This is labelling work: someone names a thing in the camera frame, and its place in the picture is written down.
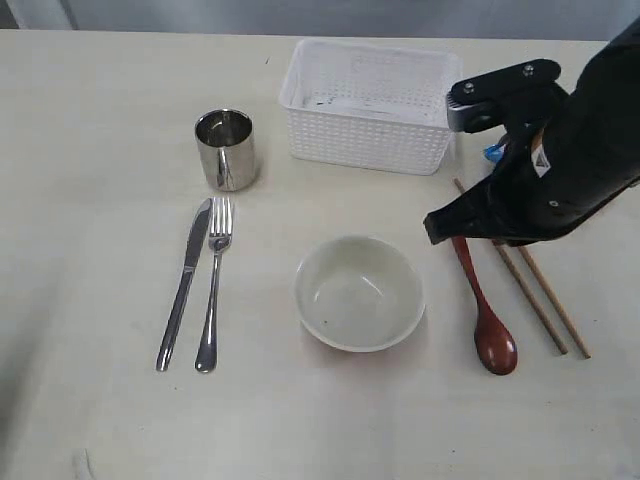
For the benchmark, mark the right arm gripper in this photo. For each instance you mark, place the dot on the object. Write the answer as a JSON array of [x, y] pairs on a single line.
[[558, 172]]

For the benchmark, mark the blue chips bag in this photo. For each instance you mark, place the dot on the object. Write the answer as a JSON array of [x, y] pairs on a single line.
[[494, 153]]

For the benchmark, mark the wooden chopstick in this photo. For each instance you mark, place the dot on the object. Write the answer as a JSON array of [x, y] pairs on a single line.
[[555, 302], [532, 301]]

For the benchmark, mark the reddish brown wooden spoon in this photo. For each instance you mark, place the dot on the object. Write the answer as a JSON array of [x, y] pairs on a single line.
[[494, 344]]

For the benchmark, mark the white perforated plastic basket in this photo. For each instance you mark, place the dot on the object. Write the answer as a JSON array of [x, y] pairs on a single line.
[[367, 106]]

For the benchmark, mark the white bowl dark rim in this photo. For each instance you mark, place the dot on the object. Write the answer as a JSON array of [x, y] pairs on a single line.
[[358, 294]]

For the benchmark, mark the shiny metal container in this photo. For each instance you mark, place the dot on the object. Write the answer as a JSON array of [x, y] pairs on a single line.
[[225, 142]]

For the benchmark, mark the silver metal fork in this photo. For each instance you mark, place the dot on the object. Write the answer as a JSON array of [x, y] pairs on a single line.
[[219, 240]]

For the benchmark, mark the silver table knife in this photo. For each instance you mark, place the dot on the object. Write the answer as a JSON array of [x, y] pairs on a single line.
[[195, 240]]

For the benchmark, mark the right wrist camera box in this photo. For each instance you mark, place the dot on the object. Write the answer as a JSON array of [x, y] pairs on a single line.
[[514, 97]]

